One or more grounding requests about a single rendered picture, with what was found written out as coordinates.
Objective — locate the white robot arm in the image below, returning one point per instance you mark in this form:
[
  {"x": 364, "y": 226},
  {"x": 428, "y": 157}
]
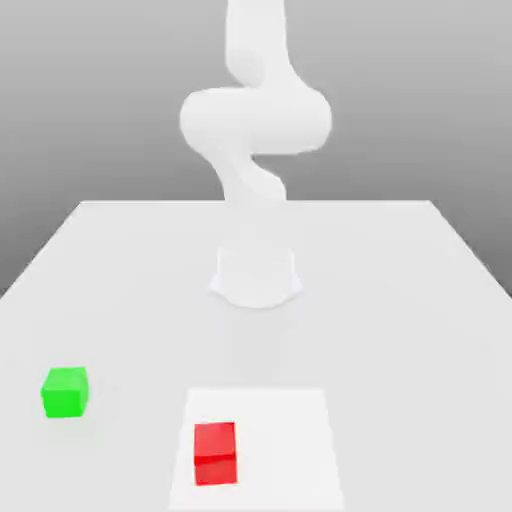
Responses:
[{"x": 256, "y": 120}]

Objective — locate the small red cube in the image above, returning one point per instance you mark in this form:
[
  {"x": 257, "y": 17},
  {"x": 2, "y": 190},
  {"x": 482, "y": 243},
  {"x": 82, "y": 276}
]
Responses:
[{"x": 215, "y": 452}]

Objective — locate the small green cube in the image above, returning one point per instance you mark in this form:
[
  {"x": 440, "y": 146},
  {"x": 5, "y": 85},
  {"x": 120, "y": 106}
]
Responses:
[{"x": 64, "y": 394}]

